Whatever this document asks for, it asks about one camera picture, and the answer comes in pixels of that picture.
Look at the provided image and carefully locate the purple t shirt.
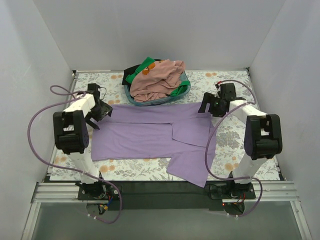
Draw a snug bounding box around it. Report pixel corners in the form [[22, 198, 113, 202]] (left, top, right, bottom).
[[91, 102, 216, 187]]

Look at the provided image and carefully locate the teal plastic basket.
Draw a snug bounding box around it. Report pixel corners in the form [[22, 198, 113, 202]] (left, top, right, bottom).
[[123, 84, 191, 107]]

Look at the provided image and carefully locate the black t shirt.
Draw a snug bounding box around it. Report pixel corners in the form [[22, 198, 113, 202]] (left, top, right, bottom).
[[122, 64, 140, 88]]

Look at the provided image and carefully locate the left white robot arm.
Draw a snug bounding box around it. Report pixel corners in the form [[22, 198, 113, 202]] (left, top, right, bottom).
[[53, 83, 113, 200]]

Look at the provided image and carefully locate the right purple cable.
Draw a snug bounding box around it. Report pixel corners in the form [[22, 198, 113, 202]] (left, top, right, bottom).
[[204, 79, 263, 218]]

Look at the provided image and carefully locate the aluminium frame rail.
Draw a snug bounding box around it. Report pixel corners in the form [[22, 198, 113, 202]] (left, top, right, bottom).
[[31, 181, 300, 203]]

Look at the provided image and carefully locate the pink t shirt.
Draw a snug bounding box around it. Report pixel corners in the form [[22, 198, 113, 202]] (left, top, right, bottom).
[[129, 59, 191, 103]]

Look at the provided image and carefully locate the green t shirt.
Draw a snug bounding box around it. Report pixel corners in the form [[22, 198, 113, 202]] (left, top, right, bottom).
[[126, 57, 156, 83]]

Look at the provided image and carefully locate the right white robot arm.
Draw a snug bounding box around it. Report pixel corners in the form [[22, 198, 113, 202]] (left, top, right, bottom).
[[198, 80, 283, 200]]

